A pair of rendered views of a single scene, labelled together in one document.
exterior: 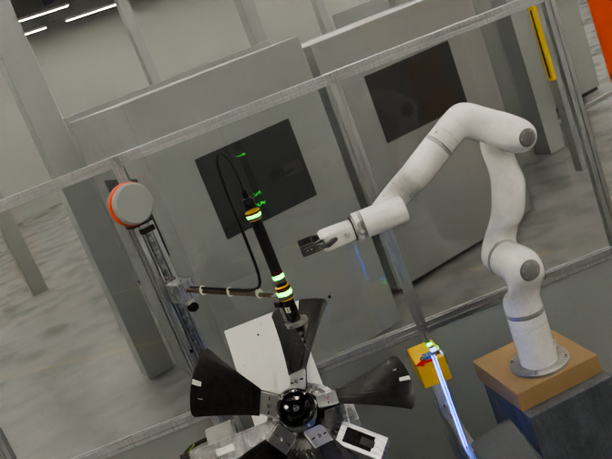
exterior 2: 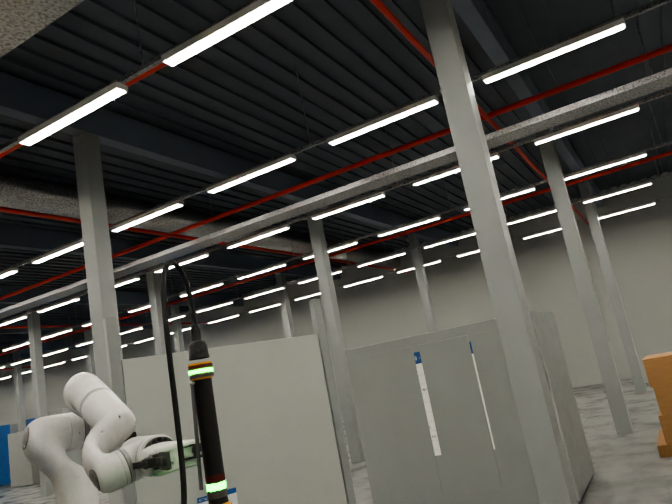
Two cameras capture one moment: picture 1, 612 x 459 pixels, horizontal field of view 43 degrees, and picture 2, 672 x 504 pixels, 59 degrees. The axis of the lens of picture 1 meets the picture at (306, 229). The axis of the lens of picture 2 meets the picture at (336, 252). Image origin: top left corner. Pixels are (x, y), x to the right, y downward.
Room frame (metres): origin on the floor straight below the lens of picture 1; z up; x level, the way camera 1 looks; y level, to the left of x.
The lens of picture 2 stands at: (2.58, 1.14, 1.75)
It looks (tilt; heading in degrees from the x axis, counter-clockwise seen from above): 12 degrees up; 233
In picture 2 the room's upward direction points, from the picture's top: 11 degrees counter-clockwise
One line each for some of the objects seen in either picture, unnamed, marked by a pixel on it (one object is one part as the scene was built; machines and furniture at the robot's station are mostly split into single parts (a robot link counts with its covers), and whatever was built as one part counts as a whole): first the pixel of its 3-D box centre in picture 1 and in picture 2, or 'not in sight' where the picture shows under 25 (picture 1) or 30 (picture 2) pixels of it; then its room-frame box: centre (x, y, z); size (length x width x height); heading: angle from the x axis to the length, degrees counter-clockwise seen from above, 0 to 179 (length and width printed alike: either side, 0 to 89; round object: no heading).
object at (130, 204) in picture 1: (130, 204); not in sight; (2.74, 0.55, 1.88); 0.17 x 0.15 x 0.16; 91
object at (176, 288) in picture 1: (180, 290); not in sight; (2.67, 0.49, 1.54); 0.10 x 0.07 x 0.08; 36
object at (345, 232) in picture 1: (338, 233); (168, 455); (2.17, -0.08, 1.66); 0.11 x 0.10 x 0.07; 91
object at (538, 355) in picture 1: (532, 337); not in sight; (2.25, -0.55, 1.09); 0.19 x 0.19 x 0.18
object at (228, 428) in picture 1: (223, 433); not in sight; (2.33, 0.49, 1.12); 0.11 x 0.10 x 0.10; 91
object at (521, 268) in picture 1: (520, 280); not in sight; (2.21, -0.56, 1.30); 0.19 x 0.12 x 0.24; 10
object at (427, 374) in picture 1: (429, 364); not in sight; (2.46, -0.23, 1.02); 0.16 x 0.10 x 0.11; 1
